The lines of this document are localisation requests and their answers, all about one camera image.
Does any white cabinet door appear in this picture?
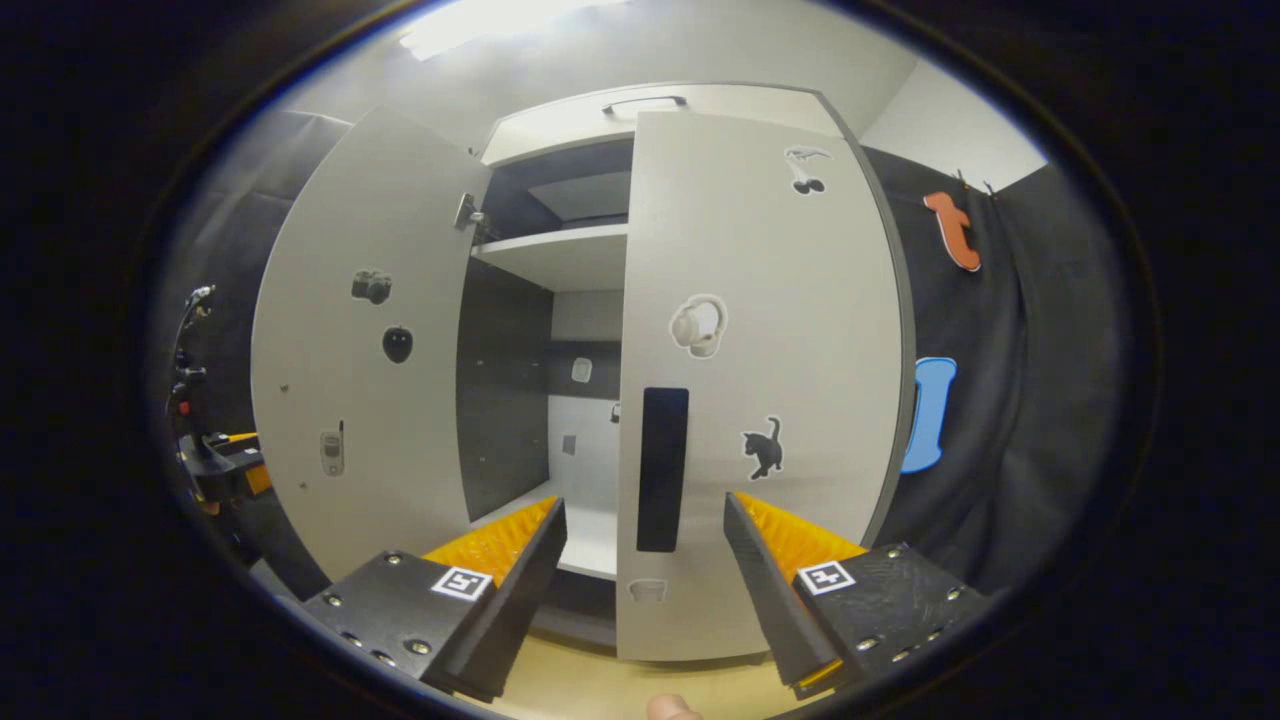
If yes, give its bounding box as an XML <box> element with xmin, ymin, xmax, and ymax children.
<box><xmin>250</xmin><ymin>108</ymin><xmax>493</xmax><ymax>583</ymax></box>
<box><xmin>615</xmin><ymin>110</ymin><xmax>916</xmax><ymax>663</ymax></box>

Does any dark metal stand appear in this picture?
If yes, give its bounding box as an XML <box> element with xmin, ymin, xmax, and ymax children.
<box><xmin>165</xmin><ymin>285</ymin><xmax>216</xmax><ymax>431</ymax></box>

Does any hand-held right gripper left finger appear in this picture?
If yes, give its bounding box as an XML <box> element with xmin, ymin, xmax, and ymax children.
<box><xmin>300</xmin><ymin>498</ymin><xmax>568</xmax><ymax>704</ymax></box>

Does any ceiling light panel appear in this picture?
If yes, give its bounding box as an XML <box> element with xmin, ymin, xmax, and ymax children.
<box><xmin>400</xmin><ymin>0</ymin><xmax>631</xmax><ymax>61</ymax></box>

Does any white and grey cabinet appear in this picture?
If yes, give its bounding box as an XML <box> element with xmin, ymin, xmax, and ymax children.
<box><xmin>455</xmin><ymin>83</ymin><xmax>919</xmax><ymax>666</ymax></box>

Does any black door pull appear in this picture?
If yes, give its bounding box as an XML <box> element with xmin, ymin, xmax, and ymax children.
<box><xmin>637</xmin><ymin>387</ymin><xmax>691</xmax><ymax>553</ymax></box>

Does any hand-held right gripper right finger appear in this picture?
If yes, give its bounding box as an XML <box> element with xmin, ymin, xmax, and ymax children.
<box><xmin>723</xmin><ymin>492</ymin><xmax>991</xmax><ymax>701</ymax></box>

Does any white cabinet shelf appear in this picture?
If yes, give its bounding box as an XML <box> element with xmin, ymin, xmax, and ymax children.
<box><xmin>470</xmin><ymin>478</ymin><xmax>621</xmax><ymax>581</ymax></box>
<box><xmin>470</xmin><ymin>222</ymin><xmax>631</xmax><ymax>293</ymax></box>

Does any white cabinet drawer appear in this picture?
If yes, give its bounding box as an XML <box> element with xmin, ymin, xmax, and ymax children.
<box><xmin>480</xmin><ymin>83</ymin><xmax>846</xmax><ymax>169</ymax></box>

